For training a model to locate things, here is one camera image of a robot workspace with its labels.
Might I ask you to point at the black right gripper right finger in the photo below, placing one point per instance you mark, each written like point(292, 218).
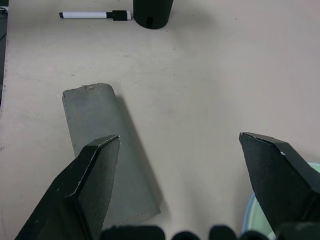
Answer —
point(277, 180)

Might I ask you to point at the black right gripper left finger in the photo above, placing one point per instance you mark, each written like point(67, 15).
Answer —
point(65, 205)

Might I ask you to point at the grey glasses case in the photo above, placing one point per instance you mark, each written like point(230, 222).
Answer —
point(92, 112)

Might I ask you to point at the black cup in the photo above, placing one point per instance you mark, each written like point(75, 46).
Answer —
point(153, 12)

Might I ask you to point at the pale green plate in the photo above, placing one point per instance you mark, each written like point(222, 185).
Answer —
point(256, 220)

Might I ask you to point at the light blue plate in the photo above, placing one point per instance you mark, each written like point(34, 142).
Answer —
point(245, 220)

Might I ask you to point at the white marker with black cap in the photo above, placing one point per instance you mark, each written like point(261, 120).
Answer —
point(85, 14)

